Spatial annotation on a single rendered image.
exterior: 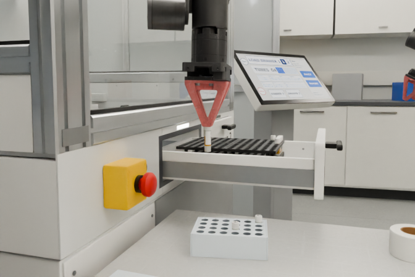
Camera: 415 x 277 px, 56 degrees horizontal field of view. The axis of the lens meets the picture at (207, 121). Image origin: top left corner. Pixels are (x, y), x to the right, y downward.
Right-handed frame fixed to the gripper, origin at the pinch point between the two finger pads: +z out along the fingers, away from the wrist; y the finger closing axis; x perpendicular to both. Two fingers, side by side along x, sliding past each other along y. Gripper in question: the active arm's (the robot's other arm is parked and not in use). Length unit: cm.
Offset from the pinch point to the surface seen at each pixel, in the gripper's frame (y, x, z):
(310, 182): -15.0, 18.1, 12.3
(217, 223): -3.6, 1.5, 18.0
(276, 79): -119, 11, -11
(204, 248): 2.0, 0.4, 20.3
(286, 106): -113, 16, 0
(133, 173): 3.4, -11.2, 8.5
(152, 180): 2.5, -8.3, 9.6
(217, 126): -56, -7, 6
